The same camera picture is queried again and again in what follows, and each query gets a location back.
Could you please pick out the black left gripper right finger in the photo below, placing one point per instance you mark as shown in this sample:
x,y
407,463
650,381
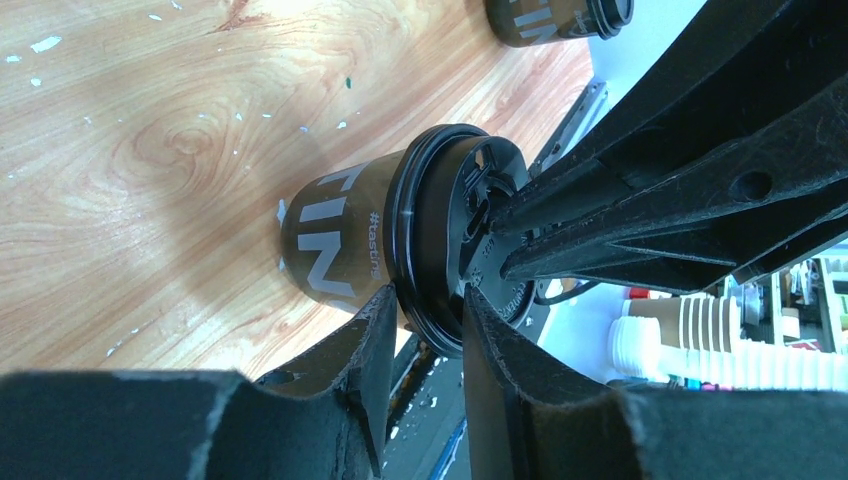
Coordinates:
x,y
529,416

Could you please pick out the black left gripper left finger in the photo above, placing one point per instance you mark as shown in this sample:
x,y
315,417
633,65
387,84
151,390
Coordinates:
x,y
321,415

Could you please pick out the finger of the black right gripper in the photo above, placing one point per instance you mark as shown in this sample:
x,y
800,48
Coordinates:
x,y
748,208
734,69

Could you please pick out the clear brown plastic cup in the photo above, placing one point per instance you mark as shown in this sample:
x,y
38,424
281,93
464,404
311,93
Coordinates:
x,y
524,23

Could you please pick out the stacked paper cups background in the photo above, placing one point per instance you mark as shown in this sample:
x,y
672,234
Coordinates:
x,y
700,339

